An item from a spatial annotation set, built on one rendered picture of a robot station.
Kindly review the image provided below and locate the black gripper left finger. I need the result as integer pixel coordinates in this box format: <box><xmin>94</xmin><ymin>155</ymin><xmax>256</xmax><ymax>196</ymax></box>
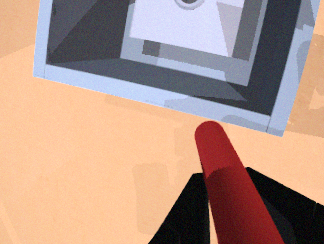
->
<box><xmin>147</xmin><ymin>172</ymin><xmax>211</xmax><ymax>244</ymax></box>

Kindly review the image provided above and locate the light blue open box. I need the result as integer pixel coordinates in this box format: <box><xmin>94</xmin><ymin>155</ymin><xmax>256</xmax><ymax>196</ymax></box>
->
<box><xmin>33</xmin><ymin>0</ymin><xmax>320</xmax><ymax>138</ymax></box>

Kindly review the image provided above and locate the red peg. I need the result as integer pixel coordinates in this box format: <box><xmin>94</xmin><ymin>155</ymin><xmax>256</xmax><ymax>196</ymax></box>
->
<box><xmin>195</xmin><ymin>121</ymin><xmax>284</xmax><ymax>244</ymax></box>

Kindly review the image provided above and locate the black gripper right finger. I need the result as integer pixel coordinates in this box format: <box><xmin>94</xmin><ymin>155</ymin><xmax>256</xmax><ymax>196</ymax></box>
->
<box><xmin>244</xmin><ymin>167</ymin><xmax>324</xmax><ymax>244</ymax></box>

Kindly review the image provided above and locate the white flat plate with hole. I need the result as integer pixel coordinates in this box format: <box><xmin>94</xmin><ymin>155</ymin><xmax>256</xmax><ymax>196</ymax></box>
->
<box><xmin>130</xmin><ymin>0</ymin><xmax>244</xmax><ymax>57</ymax></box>

